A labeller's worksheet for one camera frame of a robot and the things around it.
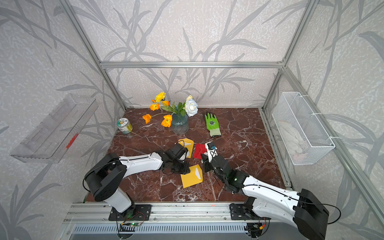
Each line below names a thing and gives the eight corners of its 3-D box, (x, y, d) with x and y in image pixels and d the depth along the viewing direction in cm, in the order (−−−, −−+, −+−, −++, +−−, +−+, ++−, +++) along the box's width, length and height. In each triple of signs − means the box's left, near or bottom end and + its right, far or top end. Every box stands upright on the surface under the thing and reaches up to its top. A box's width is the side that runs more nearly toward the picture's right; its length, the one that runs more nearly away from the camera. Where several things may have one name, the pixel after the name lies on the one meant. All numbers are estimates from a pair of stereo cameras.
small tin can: (120, 134, 107) (114, 126, 100) (123, 125, 112) (118, 117, 105) (130, 134, 107) (125, 126, 100) (133, 125, 112) (129, 117, 105)
